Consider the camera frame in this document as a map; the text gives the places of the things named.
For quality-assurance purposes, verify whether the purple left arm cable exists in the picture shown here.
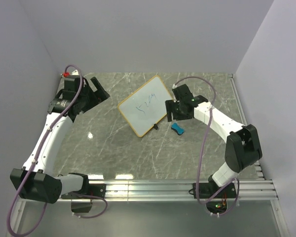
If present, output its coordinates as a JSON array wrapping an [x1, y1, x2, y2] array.
[[6, 64, 109, 237]]

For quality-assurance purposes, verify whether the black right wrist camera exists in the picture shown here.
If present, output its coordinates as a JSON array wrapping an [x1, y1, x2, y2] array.
[[172, 84, 193, 101]]

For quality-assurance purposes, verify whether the yellow framed whiteboard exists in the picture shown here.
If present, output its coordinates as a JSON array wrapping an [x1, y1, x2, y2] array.
[[117, 76, 173, 137]]

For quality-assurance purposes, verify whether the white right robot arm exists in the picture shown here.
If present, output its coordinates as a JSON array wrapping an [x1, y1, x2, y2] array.
[[165, 96, 262, 198]]

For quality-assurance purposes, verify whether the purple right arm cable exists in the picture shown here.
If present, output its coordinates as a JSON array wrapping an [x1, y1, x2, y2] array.
[[172, 76, 240, 218]]

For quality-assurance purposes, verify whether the aluminium mounting rail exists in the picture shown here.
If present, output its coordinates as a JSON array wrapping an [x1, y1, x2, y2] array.
[[59, 179, 279, 202]]

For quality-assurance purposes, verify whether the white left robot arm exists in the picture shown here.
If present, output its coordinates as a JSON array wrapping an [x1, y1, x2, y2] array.
[[10, 75, 109, 203]]

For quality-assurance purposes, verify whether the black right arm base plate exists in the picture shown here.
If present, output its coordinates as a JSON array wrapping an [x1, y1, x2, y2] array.
[[188, 182, 236, 199]]

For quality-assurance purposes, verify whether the blue whiteboard eraser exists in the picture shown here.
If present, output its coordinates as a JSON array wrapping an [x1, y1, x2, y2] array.
[[171, 123, 184, 136]]

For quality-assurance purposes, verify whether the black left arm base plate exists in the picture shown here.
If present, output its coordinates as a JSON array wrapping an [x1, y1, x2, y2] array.
[[61, 183, 107, 199]]

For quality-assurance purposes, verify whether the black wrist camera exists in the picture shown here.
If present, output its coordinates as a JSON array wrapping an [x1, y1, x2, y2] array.
[[64, 75, 81, 92], [172, 84, 193, 101]]

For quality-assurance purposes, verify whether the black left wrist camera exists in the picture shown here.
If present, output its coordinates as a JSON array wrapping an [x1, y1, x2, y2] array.
[[64, 75, 81, 92]]

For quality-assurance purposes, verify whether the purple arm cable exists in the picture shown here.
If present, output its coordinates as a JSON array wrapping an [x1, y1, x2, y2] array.
[[172, 76, 240, 218], [6, 64, 109, 237]]

